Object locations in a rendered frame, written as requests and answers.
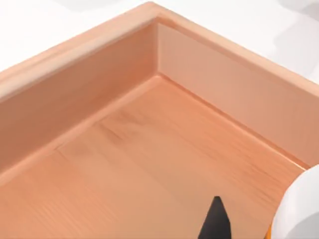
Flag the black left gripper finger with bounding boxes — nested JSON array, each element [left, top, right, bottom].
[[196, 196, 234, 239]]

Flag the white rounded object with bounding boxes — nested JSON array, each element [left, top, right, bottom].
[[266, 164, 319, 239]]

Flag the shallow salmon-coloured box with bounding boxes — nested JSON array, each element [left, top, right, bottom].
[[0, 1, 319, 239]]

